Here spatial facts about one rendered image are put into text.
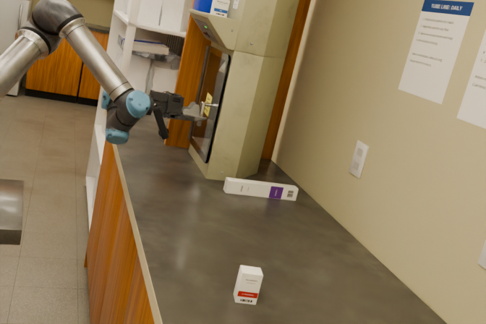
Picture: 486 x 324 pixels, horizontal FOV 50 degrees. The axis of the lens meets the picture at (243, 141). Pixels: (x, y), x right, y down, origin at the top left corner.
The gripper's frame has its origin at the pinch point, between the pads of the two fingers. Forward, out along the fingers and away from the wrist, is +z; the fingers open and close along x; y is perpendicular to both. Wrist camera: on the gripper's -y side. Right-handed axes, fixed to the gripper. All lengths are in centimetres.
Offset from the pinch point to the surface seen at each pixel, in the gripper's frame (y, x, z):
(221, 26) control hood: 33.3, -6.6, -1.5
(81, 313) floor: -112, 55, -24
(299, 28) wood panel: 40, 30, 43
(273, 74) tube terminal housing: 20.5, 2.1, 24.0
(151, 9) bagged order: 35, 133, -4
